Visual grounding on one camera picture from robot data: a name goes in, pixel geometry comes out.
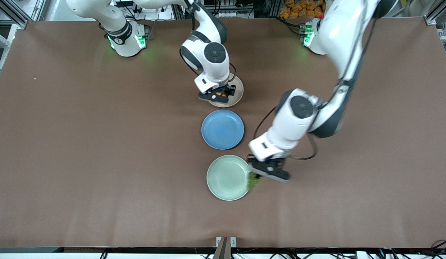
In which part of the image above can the green lettuce leaf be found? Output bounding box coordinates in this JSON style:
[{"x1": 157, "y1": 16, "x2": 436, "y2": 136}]
[{"x1": 247, "y1": 172, "x2": 261, "y2": 191}]

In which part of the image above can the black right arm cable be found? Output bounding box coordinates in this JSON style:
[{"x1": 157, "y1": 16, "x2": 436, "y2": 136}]
[{"x1": 179, "y1": 0, "x2": 238, "y2": 84}]

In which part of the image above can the aluminium frame profile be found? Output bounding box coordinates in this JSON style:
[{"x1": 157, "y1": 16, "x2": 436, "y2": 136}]
[
  {"x1": 424, "y1": 0, "x2": 446, "y2": 26},
  {"x1": 0, "y1": 0, "x2": 47, "y2": 30}
]

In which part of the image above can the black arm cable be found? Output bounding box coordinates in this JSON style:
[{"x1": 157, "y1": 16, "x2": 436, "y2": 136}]
[
  {"x1": 252, "y1": 14, "x2": 378, "y2": 161},
  {"x1": 179, "y1": 0, "x2": 238, "y2": 84}
]

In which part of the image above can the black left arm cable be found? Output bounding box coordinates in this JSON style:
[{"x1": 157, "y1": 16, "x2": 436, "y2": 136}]
[{"x1": 252, "y1": 14, "x2": 378, "y2": 161}]

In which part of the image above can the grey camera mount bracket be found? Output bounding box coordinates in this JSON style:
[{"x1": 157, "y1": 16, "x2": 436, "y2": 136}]
[{"x1": 213, "y1": 236, "x2": 237, "y2": 259}]

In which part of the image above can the orange snack bag pile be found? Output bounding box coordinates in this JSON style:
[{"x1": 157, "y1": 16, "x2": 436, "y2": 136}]
[{"x1": 279, "y1": 0, "x2": 326, "y2": 19}]

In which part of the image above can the light green plate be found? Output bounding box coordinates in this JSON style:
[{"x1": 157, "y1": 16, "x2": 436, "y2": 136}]
[{"x1": 206, "y1": 155, "x2": 252, "y2": 201}]

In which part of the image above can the beige plate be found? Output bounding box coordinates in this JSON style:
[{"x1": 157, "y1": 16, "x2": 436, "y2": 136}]
[{"x1": 208, "y1": 74, "x2": 244, "y2": 108}]

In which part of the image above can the blue plate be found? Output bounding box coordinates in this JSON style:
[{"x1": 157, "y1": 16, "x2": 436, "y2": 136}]
[{"x1": 201, "y1": 109, "x2": 245, "y2": 150}]

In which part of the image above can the black equipment rack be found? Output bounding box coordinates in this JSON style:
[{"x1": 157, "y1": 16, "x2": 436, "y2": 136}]
[{"x1": 198, "y1": 0, "x2": 281, "y2": 19}]

